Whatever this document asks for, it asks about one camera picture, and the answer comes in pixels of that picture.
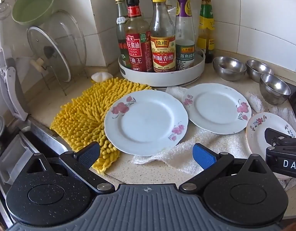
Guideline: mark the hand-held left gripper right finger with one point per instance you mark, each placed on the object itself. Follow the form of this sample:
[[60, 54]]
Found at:
[[203, 156]]

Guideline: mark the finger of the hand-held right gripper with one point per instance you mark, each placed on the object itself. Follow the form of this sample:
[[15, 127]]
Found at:
[[280, 138]]

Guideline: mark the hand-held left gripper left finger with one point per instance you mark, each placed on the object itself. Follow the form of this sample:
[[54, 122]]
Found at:
[[87, 154]]

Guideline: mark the small gold-rimmed floral plate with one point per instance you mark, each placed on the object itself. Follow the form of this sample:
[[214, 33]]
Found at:
[[257, 134]]

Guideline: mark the medium white floral plate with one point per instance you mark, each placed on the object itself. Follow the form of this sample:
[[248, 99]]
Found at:
[[215, 108]]

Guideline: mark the stainless steel bowl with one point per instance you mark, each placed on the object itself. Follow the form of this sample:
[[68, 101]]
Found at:
[[274, 89], [228, 68], [258, 68]]

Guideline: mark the large white floral plate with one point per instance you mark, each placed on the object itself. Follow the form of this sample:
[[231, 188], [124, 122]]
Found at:
[[145, 125]]

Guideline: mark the white towel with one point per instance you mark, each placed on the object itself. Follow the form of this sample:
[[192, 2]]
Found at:
[[181, 155]]

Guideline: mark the yellow chenille cloth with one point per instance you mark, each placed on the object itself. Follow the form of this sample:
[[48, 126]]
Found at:
[[83, 115]]

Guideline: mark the metal sink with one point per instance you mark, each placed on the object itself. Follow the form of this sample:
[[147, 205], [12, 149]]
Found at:
[[46, 137]]

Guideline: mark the white garlic bulb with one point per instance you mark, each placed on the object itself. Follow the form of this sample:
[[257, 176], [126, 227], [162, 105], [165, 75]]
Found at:
[[99, 76]]

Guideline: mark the white two-tier spice rack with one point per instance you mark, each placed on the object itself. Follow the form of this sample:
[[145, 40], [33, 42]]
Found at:
[[162, 79]]

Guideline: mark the white grey kitchen tool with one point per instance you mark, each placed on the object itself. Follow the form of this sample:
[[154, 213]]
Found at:
[[10, 77]]

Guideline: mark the yellow cap vinegar bottle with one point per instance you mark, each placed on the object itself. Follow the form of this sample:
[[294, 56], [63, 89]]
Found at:
[[162, 50]]

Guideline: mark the white-rimmed glass pot lid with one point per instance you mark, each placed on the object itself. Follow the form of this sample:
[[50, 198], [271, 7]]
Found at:
[[42, 45]]

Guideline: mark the red label soy sauce bottle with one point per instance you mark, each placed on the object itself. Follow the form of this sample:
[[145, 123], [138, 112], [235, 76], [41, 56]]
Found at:
[[137, 45]]

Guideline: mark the purple label sauce bottle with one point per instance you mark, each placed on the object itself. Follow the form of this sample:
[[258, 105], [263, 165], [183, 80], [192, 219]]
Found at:
[[185, 36]]

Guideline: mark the clear glass pot lid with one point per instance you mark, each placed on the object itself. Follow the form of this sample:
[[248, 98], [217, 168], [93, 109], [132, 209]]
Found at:
[[70, 33]]

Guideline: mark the green yellow label bottle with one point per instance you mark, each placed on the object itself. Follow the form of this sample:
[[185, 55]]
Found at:
[[206, 28]]

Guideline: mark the green label glass bottle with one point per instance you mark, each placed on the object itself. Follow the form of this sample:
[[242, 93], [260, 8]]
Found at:
[[121, 21]]

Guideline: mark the green plastic bowl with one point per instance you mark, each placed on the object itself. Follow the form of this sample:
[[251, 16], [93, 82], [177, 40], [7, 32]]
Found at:
[[32, 7]]

